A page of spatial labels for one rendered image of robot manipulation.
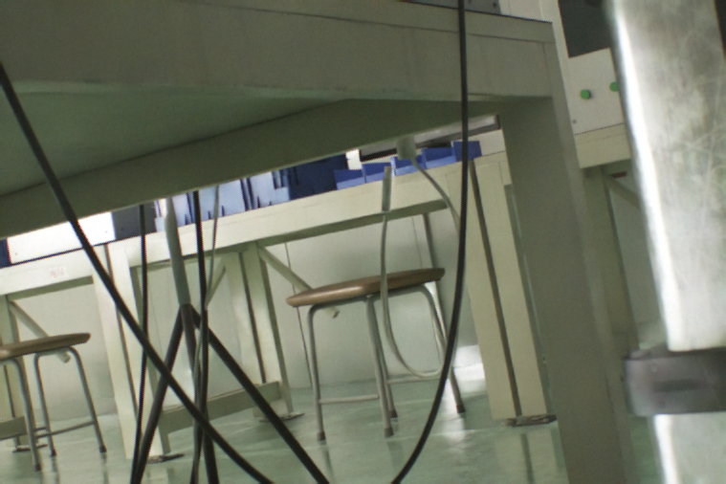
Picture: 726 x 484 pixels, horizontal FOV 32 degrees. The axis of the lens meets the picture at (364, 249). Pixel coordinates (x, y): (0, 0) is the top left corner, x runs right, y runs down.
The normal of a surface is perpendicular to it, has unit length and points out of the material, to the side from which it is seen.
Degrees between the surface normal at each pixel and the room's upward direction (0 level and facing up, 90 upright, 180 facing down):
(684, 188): 90
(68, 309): 90
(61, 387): 90
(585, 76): 90
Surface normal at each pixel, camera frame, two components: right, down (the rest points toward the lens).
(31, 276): -0.54, 0.09
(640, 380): -0.83, 0.14
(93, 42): 0.82, -0.17
